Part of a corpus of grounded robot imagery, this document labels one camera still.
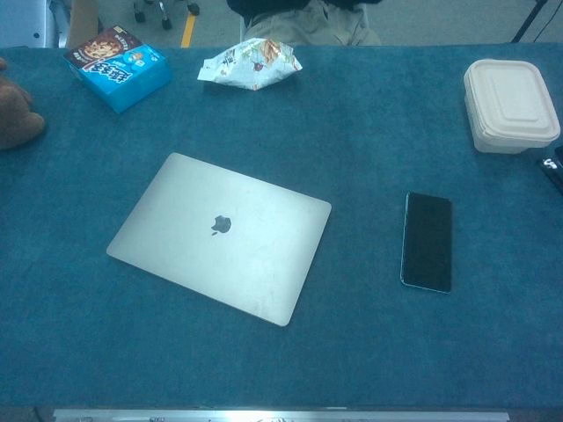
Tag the black office chair wheels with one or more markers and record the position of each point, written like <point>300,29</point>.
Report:
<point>166,19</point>

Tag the teal table cloth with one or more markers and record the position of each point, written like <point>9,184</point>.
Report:
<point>308,360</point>

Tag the blue cookie box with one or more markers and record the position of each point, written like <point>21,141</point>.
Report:
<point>119,74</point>

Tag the aluminium rail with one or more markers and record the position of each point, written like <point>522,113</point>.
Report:
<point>264,416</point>

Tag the silver laptop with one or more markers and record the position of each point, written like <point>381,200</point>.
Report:
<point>198,246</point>

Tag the grey metal panel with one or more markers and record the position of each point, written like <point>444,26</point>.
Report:
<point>26,22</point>

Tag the brown cardboard box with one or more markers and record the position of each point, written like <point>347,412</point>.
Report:
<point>83,22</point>

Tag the white snack bag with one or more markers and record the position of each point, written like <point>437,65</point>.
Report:
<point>250,66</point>

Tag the black smartphone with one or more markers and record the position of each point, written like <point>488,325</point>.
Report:
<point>429,242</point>

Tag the black device with white print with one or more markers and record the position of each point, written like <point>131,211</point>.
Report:
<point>552,169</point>

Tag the person in beige clothes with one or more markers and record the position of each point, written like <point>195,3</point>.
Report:
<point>308,26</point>

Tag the beige lidded food container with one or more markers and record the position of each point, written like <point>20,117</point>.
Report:
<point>510,105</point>

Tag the brown plush toy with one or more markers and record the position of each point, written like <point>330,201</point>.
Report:
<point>15,118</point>

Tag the black tripod leg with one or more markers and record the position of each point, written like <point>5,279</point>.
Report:
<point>528,22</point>

